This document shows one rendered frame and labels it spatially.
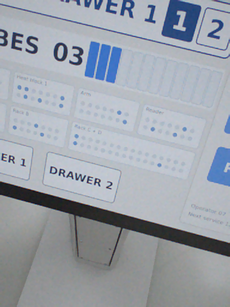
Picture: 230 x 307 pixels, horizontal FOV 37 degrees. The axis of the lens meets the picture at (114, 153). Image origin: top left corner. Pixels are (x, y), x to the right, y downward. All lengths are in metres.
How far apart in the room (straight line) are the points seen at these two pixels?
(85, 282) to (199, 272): 0.45
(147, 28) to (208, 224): 0.24
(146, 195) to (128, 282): 0.97
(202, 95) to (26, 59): 0.20
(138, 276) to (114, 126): 1.04
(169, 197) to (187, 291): 1.05
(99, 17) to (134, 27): 0.04
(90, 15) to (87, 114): 0.10
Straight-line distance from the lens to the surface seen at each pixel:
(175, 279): 1.45
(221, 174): 0.41
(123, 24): 0.38
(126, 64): 0.38
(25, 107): 0.41
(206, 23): 0.38
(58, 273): 1.37
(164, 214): 0.43
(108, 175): 0.41
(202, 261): 1.49
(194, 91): 0.38
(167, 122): 0.39
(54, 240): 1.40
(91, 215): 0.44
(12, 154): 0.44
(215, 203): 0.43
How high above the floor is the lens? 1.39
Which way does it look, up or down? 61 degrees down
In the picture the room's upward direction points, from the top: 9 degrees clockwise
